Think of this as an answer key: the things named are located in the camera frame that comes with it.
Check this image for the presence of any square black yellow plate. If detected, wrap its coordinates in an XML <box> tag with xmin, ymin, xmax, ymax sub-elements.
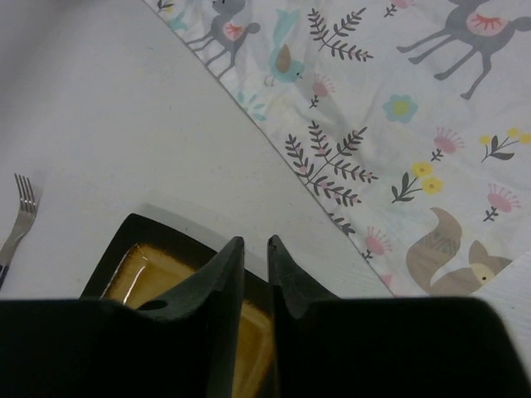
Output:
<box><xmin>78</xmin><ymin>212</ymin><xmax>277</xmax><ymax>398</ymax></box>

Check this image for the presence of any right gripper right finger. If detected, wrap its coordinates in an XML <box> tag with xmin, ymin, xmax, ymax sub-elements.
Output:
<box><xmin>267</xmin><ymin>235</ymin><xmax>337</xmax><ymax>397</ymax></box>

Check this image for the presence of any animal print cloth placemat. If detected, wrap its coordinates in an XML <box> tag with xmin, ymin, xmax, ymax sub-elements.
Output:
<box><xmin>149</xmin><ymin>1</ymin><xmax>530</xmax><ymax>295</ymax></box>

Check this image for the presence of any fork with teal handle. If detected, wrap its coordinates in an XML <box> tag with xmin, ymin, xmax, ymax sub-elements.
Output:
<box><xmin>1</xmin><ymin>173</ymin><xmax>38</xmax><ymax>285</ymax></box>

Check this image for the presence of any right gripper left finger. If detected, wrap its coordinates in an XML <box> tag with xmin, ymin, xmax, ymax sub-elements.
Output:
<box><xmin>136</xmin><ymin>236</ymin><xmax>245</xmax><ymax>397</ymax></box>

